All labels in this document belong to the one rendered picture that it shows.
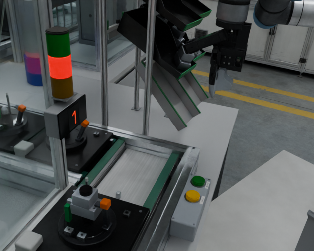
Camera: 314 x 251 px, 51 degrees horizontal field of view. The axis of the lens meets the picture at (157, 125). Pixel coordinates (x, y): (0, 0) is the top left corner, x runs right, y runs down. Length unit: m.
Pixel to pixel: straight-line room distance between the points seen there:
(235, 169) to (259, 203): 1.59
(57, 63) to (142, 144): 0.53
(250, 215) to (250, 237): 0.09
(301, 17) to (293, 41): 3.91
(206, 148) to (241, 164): 1.48
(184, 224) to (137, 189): 0.22
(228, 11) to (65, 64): 0.40
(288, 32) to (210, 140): 3.56
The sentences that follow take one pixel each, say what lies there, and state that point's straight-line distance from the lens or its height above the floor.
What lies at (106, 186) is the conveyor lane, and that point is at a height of 0.92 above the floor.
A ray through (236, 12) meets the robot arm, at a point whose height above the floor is 1.46.
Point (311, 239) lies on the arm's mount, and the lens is 0.95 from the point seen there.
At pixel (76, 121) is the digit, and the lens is 0.86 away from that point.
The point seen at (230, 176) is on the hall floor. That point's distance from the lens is 2.67.
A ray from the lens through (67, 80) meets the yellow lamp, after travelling 0.80.
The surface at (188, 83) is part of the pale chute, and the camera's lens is 1.43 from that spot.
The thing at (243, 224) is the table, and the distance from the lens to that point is 1.09.
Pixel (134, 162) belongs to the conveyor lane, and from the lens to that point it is 1.16.
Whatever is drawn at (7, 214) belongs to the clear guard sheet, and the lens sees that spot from 0.84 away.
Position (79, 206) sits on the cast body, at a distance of 0.80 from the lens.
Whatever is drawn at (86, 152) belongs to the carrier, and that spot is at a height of 0.97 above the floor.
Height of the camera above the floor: 1.62
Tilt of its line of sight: 31 degrees down
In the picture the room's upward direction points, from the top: 4 degrees clockwise
